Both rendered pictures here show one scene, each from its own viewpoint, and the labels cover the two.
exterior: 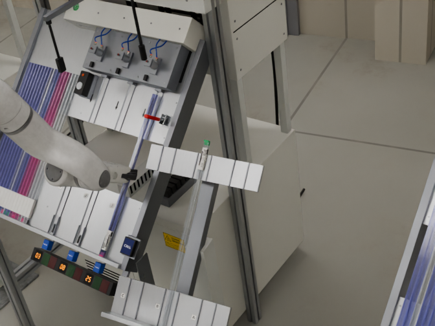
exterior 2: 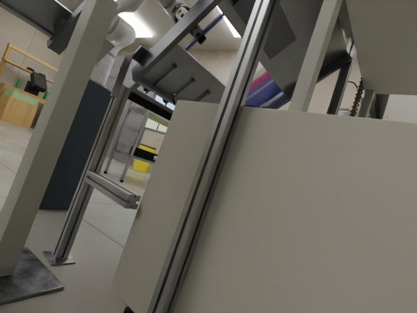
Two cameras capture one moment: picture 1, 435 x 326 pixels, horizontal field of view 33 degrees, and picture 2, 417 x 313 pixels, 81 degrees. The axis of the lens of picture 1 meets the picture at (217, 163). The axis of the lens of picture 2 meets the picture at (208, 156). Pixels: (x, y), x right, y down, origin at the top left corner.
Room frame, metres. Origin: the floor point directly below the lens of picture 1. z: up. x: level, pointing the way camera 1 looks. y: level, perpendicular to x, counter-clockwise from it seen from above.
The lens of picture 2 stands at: (1.95, -0.60, 0.44)
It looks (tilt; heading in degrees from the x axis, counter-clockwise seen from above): 4 degrees up; 90
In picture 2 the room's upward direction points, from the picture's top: 19 degrees clockwise
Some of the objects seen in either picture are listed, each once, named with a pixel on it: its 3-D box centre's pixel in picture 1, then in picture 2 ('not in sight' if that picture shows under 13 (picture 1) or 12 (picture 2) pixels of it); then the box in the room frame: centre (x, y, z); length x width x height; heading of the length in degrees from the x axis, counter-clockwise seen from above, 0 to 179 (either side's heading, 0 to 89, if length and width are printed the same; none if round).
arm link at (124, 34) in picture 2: not in sight; (116, 39); (1.23, 0.78, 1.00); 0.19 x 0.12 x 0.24; 48
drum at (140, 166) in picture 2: not in sight; (143, 158); (0.63, 4.89, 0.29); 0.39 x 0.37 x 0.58; 149
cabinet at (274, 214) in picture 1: (183, 215); (288, 247); (2.29, 0.17, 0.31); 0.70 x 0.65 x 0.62; 50
